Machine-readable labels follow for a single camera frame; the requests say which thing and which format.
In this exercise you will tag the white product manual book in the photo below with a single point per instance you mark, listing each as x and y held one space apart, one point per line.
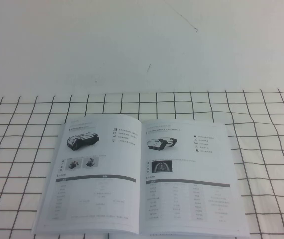
136 174

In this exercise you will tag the white booklet with web address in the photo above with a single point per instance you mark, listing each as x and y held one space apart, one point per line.
161 236

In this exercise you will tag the white black-grid checkered tablecloth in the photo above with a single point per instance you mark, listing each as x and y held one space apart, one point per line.
268 149

